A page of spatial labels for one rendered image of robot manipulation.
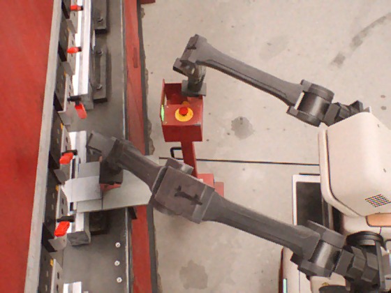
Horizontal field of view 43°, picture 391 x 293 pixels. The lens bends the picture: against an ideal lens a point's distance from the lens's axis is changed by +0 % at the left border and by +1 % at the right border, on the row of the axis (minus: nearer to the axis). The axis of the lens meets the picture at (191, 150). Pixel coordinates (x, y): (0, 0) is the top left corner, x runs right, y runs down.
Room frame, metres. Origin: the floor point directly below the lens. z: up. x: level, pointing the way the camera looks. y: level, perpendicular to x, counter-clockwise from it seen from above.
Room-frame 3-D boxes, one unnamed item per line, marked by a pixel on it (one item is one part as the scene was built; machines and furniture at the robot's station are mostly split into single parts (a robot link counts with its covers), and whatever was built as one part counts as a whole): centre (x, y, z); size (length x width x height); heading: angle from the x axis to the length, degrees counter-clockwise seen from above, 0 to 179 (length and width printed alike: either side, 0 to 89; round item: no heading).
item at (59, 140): (0.81, 0.39, 1.26); 0.15 x 0.09 x 0.17; 179
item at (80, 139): (0.89, 0.39, 0.92); 0.39 x 0.06 x 0.10; 179
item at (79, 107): (0.99, 0.32, 1.20); 0.04 x 0.02 x 0.10; 89
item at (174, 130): (1.31, 0.01, 0.75); 0.20 x 0.16 x 0.18; 172
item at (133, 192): (0.84, 0.24, 1.00); 0.26 x 0.18 x 0.01; 89
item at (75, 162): (0.86, 0.39, 0.98); 0.20 x 0.03 x 0.03; 179
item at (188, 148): (1.31, 0.01, 0.39); 0.05 x 0.05 x 0.54; 82
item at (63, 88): (1.01, 0.39, 1.26); 0.15 x 0.09 x 0.17; 179
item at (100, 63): (1.44, 0.33, 0.89); 0.30 x 0.05 x 0.03; 179
